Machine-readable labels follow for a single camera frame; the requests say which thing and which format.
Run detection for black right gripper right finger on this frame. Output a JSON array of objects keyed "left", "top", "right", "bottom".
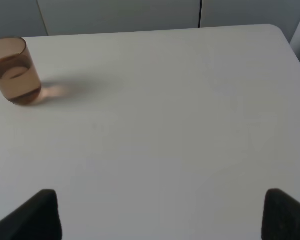
[{"left": 261, "top": 188, "right": 300, "bottom": 240}]

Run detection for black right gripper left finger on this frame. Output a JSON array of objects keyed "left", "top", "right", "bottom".
[{"left": 0, "top": 189, "right": 63, "bottom": 240}]

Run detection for pink translucent plastic cup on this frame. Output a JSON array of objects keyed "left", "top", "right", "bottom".
[{"left": 0, "top": 36, "right": 42, "bottom": 106}]

